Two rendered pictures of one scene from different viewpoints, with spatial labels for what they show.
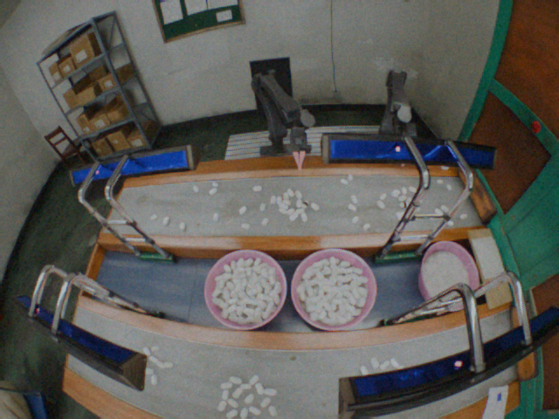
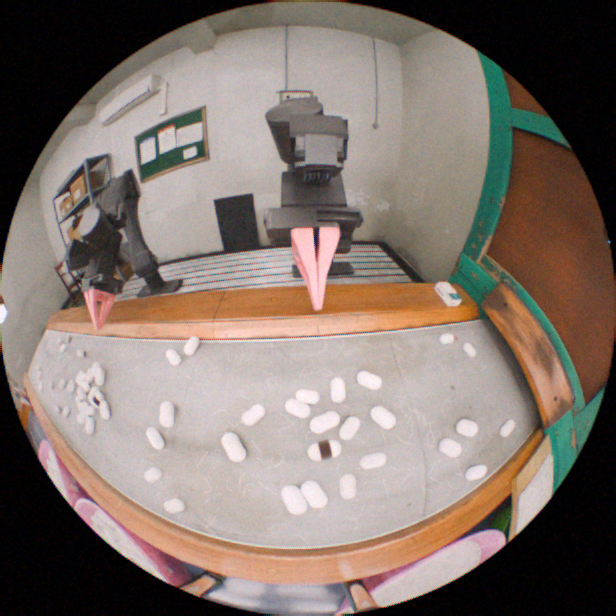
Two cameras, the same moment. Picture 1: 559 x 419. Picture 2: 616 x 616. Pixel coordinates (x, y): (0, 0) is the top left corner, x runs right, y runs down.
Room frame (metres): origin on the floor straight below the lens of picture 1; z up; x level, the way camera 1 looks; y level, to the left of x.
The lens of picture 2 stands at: (0.43, -0.48, 0.98)
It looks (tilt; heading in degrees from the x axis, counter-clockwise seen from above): 44 degrees down; 347
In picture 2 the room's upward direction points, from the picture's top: straight up
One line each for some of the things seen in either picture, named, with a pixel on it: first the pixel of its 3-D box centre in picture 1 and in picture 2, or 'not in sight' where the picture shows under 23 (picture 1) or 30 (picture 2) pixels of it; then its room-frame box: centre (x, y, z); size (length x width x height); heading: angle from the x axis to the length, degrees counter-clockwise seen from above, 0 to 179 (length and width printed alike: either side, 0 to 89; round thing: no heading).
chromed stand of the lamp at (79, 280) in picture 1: (101, 319); not in sight; (0.08, 0.60, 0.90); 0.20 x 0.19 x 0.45; 81
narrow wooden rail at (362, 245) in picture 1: (283, 249); (83, 464); (0.36, 0.01, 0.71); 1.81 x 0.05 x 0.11; 81
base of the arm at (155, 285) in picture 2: (277, 144); (154, 280); (0.97, -0.04, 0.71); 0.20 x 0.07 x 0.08; 85
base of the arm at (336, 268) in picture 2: not in sight; (323, 259); (0.91, -0.64, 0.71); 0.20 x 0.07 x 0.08; 85
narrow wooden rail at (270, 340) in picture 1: (280, 341); not in sight; (0.04, 0.06, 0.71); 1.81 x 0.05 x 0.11; 81
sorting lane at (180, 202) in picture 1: (284, 206); (89, 392); (0.53, -0.02, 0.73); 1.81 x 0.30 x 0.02; 81
